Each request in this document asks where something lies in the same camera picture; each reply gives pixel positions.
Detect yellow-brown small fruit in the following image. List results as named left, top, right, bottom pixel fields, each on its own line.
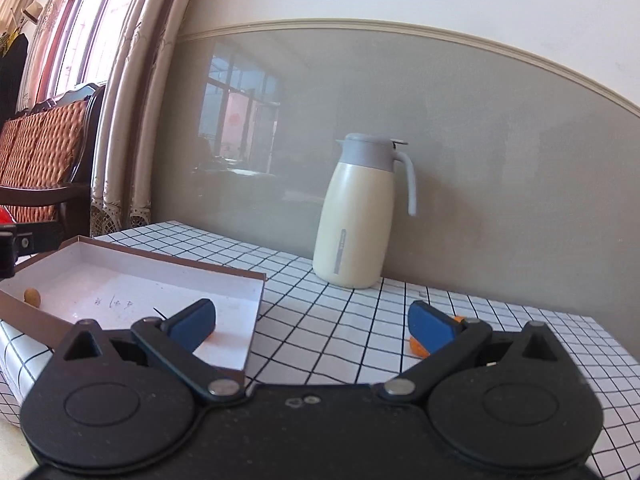
left=23, top=288, right=41, bottom=308

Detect carrot stub with round top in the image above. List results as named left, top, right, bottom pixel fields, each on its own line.
left=409, top=316, right=464, bottom=359

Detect red cushion on sofa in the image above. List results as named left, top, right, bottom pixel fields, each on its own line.
left=0, top=206, right=15, bottom=224

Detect wooden sofa orange cushions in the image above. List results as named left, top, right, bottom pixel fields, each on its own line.
left=1, top=84, right=105, bottom=256

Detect brown shallow cardboard box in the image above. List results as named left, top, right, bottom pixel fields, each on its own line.
left=1, top=237, right=266, bottom=377

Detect beige lace curtain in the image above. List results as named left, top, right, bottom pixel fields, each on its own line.
left=90, top=0, right=190, bottom=236

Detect dark hanging coat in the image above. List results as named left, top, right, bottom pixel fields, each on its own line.
left=0, top=34, right=28, bottom=125

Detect white black grid tablecloth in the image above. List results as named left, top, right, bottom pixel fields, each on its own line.
left=0, top=219, right=640, bottom=480

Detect straw hat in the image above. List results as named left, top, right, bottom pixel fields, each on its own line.
left=23, top=1, right=43, bottom=24

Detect cream thermos jug grey lid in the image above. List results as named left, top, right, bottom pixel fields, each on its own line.
left=312, top=133, right=418, bottom=288

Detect window with red frame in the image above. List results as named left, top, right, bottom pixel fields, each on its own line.
left=17, top=0, right=134, bottom=108

